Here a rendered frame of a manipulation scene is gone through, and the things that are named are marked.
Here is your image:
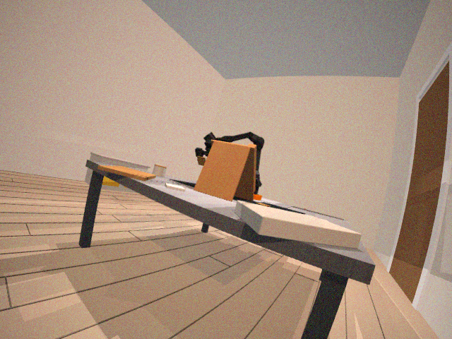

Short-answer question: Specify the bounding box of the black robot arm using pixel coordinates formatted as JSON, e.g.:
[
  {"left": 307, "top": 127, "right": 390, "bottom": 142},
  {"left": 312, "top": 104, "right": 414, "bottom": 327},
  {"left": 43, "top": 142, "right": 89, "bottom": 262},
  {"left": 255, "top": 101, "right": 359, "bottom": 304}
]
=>
[{"left": 203, "top": 132, "right": 264, "bottom": 196}]

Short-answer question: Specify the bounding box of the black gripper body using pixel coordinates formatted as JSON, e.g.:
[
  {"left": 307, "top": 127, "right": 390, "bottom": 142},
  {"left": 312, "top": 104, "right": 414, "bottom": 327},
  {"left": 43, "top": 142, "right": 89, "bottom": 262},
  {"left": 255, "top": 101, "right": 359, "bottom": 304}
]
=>
[{"left": 195, "top": 148, "right": 210, "bottom": 157}]

